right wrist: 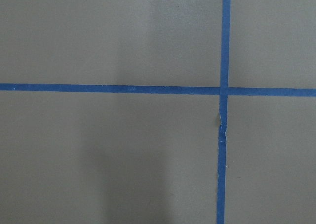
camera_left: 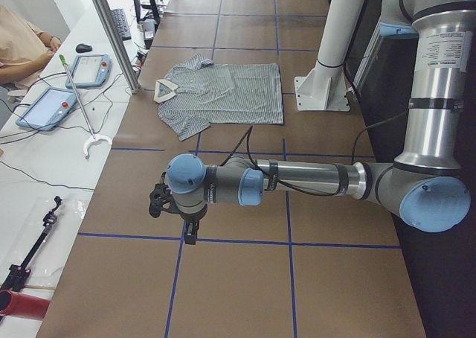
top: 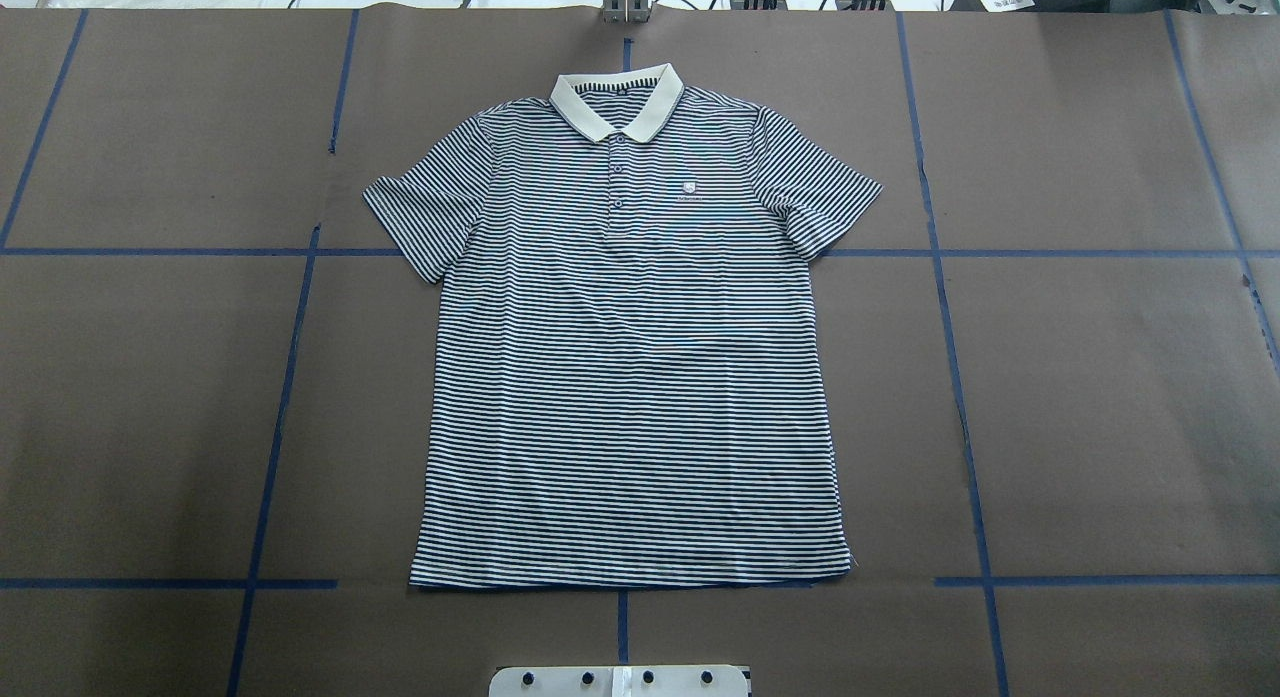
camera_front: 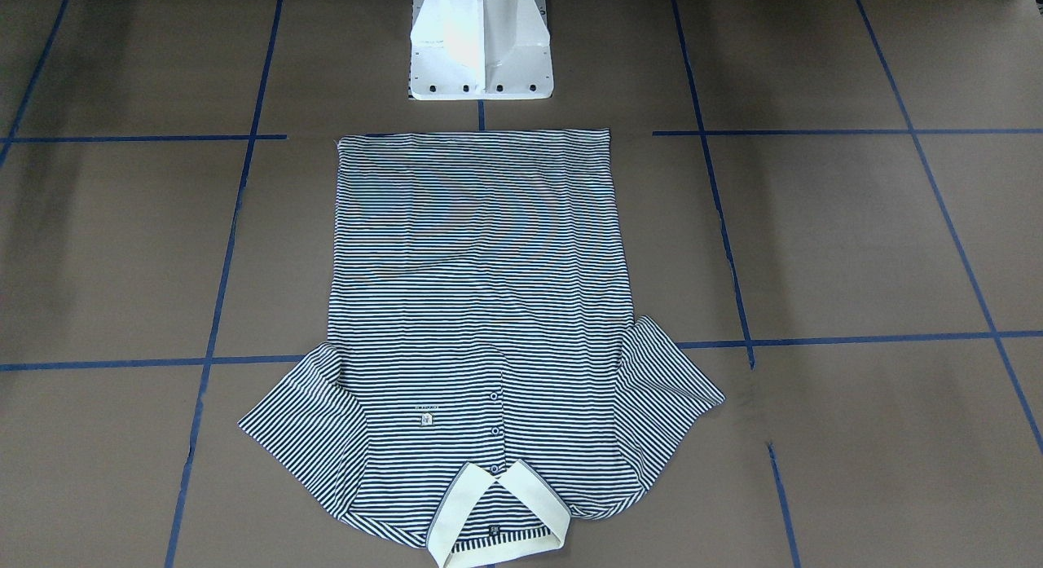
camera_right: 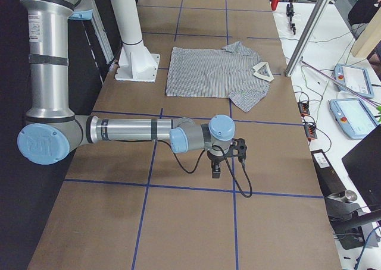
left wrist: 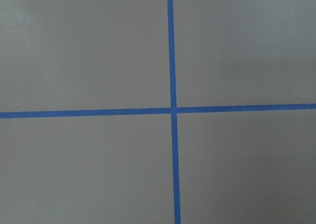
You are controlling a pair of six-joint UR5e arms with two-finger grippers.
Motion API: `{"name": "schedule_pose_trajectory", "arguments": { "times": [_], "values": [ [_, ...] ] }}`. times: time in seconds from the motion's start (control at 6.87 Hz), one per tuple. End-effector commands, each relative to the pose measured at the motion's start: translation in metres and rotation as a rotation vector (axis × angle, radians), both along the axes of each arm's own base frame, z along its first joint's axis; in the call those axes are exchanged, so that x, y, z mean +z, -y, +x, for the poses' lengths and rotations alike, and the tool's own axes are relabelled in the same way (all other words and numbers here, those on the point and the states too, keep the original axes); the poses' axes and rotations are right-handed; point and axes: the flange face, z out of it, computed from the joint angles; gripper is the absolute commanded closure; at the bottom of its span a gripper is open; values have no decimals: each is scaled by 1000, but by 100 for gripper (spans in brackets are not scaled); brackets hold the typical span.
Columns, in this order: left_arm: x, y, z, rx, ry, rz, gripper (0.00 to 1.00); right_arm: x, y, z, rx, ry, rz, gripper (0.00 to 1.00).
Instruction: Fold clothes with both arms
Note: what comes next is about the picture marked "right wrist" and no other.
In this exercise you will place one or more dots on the blue tape grid lines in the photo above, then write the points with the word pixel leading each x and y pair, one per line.
pixel 223 91

